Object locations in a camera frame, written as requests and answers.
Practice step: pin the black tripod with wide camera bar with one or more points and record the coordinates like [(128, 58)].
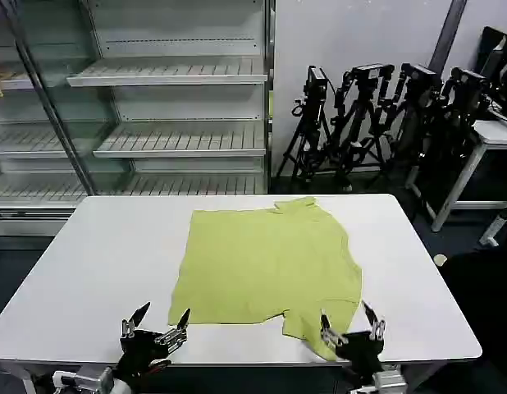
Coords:
[(362, 111)]

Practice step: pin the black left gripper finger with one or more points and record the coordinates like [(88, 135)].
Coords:
[(135, 321), (175, 334)]

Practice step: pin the small pale round cup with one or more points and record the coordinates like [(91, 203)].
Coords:
[(441, 260)]

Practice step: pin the yellow-green shirt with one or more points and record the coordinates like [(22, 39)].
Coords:
[(266, 267)]

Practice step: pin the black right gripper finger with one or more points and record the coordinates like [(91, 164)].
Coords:
[(376, 328), (329, 333)]

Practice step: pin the white side table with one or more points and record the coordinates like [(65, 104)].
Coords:
[(497, 131)]

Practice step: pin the black tripod with box camera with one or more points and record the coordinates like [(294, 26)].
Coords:
[(315, 106)]

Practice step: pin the black monitor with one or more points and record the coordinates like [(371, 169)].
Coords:
[(497, 61)]

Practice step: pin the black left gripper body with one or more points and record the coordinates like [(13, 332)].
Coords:
[(140, 349)]

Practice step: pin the white metal shelf unit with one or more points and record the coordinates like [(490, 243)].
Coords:
[(184, 106)]

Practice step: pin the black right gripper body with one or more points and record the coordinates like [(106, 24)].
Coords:
[(362, 351)]

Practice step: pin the glass door with metal frame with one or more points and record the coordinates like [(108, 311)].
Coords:
[(65, 102)]

